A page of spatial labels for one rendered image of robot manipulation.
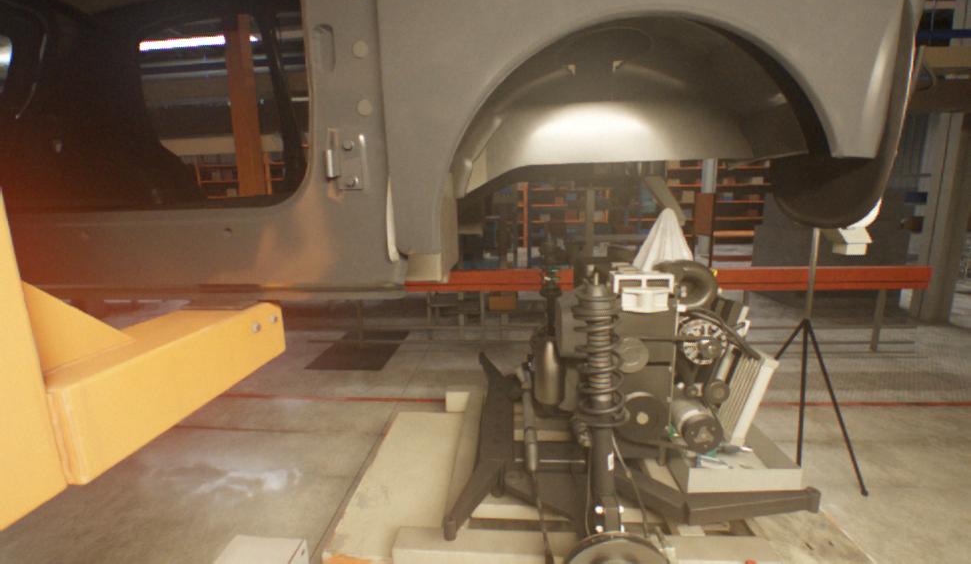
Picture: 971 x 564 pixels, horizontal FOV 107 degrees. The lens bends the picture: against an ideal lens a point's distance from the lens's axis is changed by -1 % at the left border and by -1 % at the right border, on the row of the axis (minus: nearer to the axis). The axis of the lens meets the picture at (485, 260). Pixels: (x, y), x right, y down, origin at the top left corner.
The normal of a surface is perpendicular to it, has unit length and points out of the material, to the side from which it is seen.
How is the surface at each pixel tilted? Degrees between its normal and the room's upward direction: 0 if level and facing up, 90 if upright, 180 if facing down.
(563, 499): 9
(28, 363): 90
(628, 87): 90
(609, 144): 90
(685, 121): 90
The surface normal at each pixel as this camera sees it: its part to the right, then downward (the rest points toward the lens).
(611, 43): -0.38, 0.22
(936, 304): -0.07, 0.16
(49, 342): 1.00, -0.01
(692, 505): -0.16, -0.98
